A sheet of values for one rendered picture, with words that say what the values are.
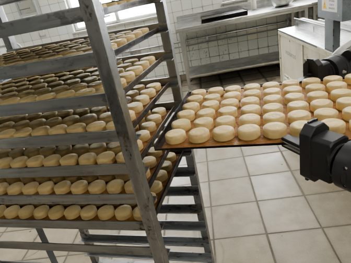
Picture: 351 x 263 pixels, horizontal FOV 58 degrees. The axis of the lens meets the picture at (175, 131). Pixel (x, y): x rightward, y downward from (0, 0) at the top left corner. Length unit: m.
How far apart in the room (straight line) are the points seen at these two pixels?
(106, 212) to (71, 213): 0.12
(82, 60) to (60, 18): 0.09
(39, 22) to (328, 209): 1.83
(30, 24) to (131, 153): 0.35
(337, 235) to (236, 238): 0.53
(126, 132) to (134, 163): 0.08
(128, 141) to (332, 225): 1.52
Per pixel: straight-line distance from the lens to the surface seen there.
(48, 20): 0.74
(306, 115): 0.77
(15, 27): 0.79
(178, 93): 1.11
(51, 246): 1.10
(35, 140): 0.87
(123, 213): 0.94
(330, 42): 2.09
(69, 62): 0.73
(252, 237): 1.93
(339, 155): 0.59
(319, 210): 2.11
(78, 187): 0.95
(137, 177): 0.75
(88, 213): 0.99
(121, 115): 0.68
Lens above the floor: 1.33
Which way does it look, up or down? 23 degrees down
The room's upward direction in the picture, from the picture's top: 12 degrees counter-clockwise
